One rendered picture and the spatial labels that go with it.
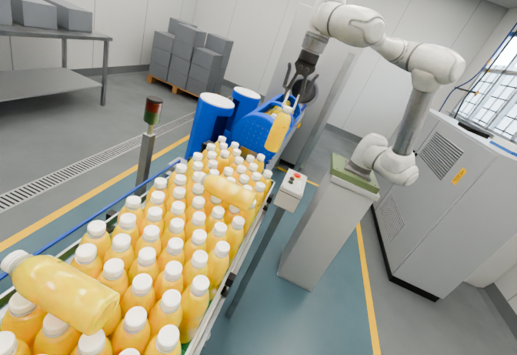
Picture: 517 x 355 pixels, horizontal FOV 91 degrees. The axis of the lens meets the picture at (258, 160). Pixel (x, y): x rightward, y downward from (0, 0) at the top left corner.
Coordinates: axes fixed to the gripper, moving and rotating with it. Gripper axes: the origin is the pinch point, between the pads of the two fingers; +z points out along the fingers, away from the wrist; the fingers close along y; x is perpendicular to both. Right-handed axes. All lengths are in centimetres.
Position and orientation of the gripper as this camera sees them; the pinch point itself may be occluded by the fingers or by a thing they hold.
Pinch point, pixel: (291, 101)
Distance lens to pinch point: 110.9
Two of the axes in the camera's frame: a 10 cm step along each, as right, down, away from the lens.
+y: -9.0, -4.2, 1.2
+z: -3.2, 8.3, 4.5
